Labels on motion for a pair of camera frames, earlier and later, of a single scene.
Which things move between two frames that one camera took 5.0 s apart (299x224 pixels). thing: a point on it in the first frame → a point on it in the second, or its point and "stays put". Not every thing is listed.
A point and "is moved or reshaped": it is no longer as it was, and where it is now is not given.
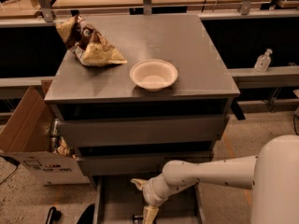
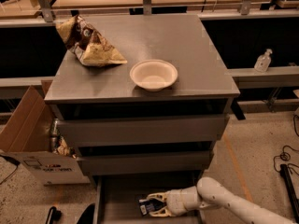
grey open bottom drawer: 119,200 stays put
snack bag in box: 64,149 stays put
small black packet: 137,219 is moved or reshaped
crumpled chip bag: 88,43 stays put
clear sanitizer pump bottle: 263,62 stays put
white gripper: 149,192 → 176,200
